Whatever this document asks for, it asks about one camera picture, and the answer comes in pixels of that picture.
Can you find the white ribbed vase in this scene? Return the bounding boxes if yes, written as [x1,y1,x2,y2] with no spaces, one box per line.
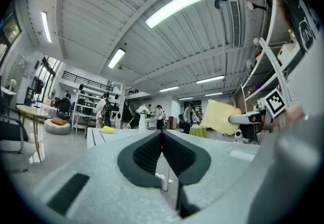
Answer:
[138,113,147,132]

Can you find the ceiling air vent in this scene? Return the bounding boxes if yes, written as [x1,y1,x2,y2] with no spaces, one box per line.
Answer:
[228,0,241,49]

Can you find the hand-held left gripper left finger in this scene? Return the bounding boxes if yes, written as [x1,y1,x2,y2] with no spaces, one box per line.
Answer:
[35,129,178,221]

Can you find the black railing staircase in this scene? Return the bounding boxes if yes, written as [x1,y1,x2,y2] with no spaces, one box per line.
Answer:
[123,87,140,123]

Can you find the green tablecloth table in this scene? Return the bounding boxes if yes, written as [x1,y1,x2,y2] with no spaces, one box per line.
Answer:
[189,125,209,139]

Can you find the white metal shelf rack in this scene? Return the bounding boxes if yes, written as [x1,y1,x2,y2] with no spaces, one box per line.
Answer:
[240,0,304,117]

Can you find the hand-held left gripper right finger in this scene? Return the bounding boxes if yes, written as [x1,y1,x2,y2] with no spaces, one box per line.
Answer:
[161,129,261,218]

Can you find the grey beanbag seat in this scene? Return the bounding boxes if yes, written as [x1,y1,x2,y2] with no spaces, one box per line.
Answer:
[44,117,72,136]

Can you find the tall glass entrance windows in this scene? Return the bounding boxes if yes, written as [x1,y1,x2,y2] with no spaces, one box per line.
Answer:
[32,55,62,104]

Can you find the black mezzanine railing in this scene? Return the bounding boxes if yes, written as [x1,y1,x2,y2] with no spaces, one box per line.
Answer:
[62,70,114,92]

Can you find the person's black printed shirt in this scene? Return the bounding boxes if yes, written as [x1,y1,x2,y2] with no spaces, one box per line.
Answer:
[268,0,324,54]

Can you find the white shelf with black helmets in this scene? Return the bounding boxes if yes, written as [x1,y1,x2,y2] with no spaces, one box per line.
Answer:
[72,83,121,130]

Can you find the round pale wooden table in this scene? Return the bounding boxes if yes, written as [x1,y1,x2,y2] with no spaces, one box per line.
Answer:
[16,104,50,163]

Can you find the person's right forearm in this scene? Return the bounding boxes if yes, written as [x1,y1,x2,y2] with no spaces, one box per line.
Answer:
[285,103,305,130]

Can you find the white flower bouquet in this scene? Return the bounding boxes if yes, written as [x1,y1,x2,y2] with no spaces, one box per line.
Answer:
[136,104,151,115]

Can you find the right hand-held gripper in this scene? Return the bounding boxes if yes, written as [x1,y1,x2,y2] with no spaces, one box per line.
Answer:
[228,88,289,132]

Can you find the orange cushion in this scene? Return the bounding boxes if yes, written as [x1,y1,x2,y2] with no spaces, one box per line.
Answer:
[50,118,69,126]

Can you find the black framed window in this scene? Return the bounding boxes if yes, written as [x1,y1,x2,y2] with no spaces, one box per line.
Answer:
[1,13,22,47]

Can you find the black metal frame chair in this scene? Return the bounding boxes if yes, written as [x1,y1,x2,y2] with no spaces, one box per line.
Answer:
[0,105,30,154]

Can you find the row of ceiling light tubes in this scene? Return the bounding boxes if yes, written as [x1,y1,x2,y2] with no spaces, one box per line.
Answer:
[41,0,225,101]

